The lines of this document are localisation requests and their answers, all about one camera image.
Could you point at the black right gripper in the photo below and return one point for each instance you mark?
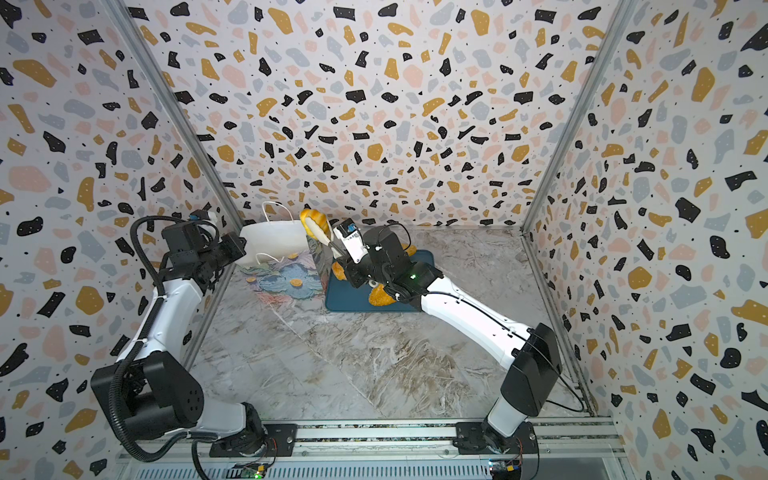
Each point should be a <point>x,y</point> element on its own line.
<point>353,270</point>

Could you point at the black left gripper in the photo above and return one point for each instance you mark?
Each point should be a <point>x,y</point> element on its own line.
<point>235,248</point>

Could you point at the large sesame oval loaf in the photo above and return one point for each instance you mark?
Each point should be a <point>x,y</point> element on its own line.
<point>378,297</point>

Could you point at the striped croissant bread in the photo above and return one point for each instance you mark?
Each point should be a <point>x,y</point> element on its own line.
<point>316,225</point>

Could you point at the floral paper bag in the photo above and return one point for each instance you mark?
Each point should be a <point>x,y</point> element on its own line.
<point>282,263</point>

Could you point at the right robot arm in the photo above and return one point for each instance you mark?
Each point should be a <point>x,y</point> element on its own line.
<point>529,354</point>

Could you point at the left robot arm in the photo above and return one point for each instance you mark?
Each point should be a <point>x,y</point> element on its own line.
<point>150,399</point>

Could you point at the smooth oval bread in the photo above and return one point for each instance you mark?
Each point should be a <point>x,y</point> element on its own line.
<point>410,249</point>

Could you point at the knotted flower bread roll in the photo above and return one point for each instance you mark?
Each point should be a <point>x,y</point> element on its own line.
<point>338,272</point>

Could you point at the teal plastic tray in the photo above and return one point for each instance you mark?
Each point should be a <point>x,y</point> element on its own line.
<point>343,297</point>

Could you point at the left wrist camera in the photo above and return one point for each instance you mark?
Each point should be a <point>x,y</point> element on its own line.
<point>203,215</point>

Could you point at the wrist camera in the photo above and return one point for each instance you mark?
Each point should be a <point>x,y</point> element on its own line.
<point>351,239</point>
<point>203,215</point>

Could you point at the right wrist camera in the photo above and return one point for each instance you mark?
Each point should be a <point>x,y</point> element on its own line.
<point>351,239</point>

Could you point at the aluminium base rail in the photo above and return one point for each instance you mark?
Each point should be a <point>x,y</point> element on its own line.
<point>544,448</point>

